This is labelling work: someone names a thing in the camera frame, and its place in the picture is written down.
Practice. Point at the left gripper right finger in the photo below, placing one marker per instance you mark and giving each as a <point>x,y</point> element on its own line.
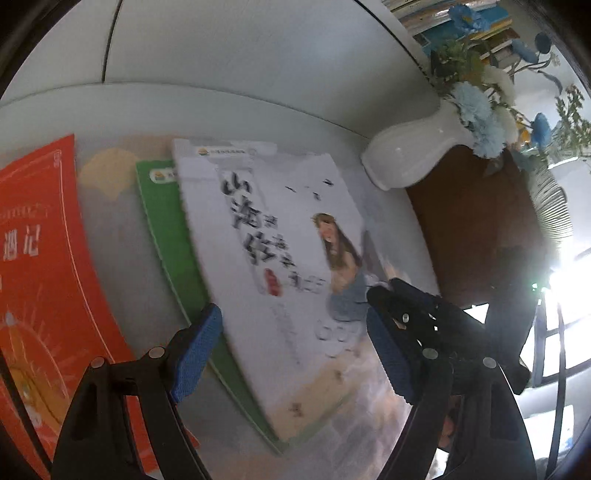
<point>480,420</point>

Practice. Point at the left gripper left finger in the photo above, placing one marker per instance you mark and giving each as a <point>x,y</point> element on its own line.
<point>96,439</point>

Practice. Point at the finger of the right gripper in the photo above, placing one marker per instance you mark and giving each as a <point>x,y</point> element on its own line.
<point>407,299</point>
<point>380,320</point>

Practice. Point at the red puppet adventure book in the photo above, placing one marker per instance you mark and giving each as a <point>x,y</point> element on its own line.
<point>80,277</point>

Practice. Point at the grey lady mythology book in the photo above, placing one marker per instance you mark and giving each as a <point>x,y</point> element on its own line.
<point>286,254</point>

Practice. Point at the green fables book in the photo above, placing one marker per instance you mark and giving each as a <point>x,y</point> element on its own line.
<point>160,197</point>

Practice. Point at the person right hand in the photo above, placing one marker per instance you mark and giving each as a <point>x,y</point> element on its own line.
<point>450,423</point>

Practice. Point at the dark metal bowl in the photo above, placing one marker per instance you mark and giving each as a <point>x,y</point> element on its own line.
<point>550,204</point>

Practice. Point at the brown wooden side cabinet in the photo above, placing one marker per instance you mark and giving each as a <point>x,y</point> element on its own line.
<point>470,221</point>

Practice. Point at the patterned ginkgo tablecloth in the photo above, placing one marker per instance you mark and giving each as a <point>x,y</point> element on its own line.
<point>355,441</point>

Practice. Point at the green potted plant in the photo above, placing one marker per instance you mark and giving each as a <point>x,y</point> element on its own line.
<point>572,133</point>

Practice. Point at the white ceramic vase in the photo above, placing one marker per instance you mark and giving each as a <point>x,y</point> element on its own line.
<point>404,154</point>

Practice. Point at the blue artificial flowers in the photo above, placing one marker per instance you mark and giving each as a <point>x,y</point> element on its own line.
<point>485,95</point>

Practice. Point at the shelf book row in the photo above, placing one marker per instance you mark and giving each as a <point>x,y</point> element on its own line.
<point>486,27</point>

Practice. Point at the white bookshelf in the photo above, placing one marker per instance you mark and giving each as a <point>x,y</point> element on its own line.
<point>349,62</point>

